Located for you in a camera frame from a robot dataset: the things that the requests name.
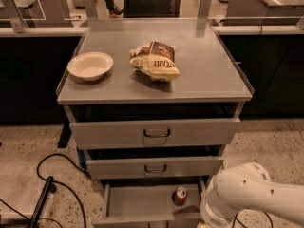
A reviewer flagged red coke can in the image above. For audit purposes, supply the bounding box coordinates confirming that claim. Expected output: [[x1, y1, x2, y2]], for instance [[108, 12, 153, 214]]
[[172, 186, 187, 206]]

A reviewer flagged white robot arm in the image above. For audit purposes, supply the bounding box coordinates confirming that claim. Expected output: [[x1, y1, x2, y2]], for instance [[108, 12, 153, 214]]
[[200, 162, 304, 228]]

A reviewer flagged grey top drawer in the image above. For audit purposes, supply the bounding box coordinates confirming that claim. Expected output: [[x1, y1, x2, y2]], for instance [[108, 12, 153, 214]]
[[70, 118, 240, 149]]

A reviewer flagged grey drawer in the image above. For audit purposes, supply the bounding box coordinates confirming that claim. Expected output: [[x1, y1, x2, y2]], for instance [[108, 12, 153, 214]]
[[70, 118, 240, 149], [92, 178, 205, 228], [86, 156, 223, 180]]

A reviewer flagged grey middle drawer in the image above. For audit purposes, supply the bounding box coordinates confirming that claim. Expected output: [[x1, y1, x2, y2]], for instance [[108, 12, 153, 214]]
[[86, 156, 223, 180]]

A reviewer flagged grey bottom drawer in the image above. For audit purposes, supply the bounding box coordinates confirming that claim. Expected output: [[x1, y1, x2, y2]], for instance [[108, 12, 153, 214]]
[[92, 178, 205, 228]]

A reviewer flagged metal counter background right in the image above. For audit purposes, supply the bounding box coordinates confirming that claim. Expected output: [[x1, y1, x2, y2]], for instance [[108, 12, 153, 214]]
[[224, 0, 304, 26]]

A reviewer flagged yellow brown chip bag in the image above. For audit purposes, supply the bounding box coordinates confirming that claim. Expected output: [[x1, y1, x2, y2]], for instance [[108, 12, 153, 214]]
[[130, 41, 181, 83]]

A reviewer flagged white bowl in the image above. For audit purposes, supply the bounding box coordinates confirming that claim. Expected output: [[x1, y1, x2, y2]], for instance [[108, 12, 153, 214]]
[[67, 52, 114, 81]]

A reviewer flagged black power strip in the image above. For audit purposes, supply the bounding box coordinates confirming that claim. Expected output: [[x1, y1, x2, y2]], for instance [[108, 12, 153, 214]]
[[28, 176, 54, 228]]

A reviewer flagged clear acrylic barrier panel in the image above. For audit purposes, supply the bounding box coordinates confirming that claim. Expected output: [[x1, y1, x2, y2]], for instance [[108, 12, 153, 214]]
[[0, 0, 99, 34]]

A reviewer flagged black floor cable left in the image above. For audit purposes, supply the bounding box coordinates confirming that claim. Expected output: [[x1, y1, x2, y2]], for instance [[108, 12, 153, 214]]
[[0, 153, 93, 228]]

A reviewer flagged black floor cable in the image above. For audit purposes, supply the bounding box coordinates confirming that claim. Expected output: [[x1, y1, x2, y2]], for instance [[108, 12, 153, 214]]
[[0, 153, 93, 228], [231, 211, 274, 228]]

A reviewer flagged black floor cable right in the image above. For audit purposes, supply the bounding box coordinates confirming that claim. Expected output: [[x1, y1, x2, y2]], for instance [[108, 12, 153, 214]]
[[231, 211, 274, 228]]

